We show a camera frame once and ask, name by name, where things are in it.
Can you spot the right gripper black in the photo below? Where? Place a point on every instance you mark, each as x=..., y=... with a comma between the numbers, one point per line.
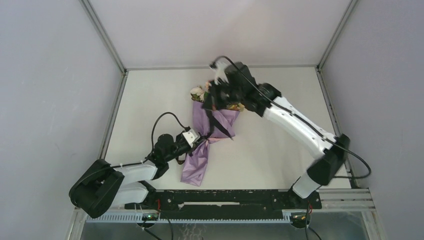
x=212, y=101

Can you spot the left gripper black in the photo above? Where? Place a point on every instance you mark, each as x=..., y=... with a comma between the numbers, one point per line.
x=182, y=136

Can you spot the pink wrapping paper sheet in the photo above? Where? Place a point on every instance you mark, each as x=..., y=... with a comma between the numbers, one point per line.
x=195, y=165

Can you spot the white fake flower stem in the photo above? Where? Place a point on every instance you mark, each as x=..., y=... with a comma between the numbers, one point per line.
x=198, y=94

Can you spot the yellow fake flower stem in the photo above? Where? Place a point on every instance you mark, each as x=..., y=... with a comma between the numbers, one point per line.
x=236, y=107

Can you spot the pink fake flower stem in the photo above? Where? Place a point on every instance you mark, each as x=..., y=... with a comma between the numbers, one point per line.
x=207, y=86

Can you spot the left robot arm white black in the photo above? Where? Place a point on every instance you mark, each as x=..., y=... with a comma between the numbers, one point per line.
x=104, y=186

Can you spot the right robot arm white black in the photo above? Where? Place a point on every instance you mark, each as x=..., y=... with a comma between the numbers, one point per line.
x=329, y=151

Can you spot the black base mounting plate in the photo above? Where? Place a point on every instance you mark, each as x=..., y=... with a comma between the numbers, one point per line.
x=248, y=204

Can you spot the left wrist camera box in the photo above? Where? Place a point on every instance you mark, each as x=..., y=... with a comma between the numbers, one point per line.
x=191, y=137

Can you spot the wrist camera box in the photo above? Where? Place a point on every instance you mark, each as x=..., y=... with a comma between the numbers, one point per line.
x=220, y=76
x=191, y=137

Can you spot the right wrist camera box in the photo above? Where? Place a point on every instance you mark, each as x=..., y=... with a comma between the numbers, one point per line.
x=220, y=76

